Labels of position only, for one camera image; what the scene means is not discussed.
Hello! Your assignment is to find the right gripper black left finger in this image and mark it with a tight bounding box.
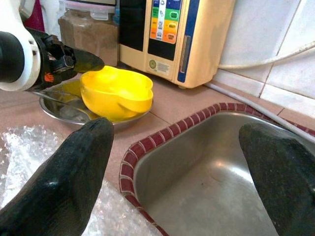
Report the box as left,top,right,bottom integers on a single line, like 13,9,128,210
0,117,115,236

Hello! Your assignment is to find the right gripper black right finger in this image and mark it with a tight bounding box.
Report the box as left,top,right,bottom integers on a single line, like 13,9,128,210
238,122,315,236

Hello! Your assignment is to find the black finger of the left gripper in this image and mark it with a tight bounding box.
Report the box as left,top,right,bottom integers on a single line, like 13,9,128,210
71,48,105,74

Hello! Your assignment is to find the yellow plastic bowl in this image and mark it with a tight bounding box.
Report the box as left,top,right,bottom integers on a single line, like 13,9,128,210
80,65,155,122

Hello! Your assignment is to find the clear jar brown powder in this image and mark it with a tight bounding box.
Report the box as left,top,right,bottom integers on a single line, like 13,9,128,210
58,7,120,67

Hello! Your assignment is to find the metal fork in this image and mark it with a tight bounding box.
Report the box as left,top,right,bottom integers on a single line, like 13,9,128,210
29,89,92,116

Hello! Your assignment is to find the magenta plastic container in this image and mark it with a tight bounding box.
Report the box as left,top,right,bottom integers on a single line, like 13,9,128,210
23,0,46,32

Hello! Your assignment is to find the clear bubble wrap sheet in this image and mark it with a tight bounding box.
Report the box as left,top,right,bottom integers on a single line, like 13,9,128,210
0,124,163,236

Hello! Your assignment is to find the stainless steel plate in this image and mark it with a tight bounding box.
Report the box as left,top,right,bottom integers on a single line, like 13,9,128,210
39,78,155,132

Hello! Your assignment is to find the stainless steel sink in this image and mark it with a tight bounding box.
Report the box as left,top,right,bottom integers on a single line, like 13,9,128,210
132,110,315,236

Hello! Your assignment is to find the cream water ionizer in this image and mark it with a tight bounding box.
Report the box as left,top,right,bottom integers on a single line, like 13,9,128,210
119,0,237,89

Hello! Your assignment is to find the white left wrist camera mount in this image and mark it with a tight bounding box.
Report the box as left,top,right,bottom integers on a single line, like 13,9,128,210
0,0,41,92

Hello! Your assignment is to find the white flexible hose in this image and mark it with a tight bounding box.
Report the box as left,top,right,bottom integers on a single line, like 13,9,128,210
218,40,315,71

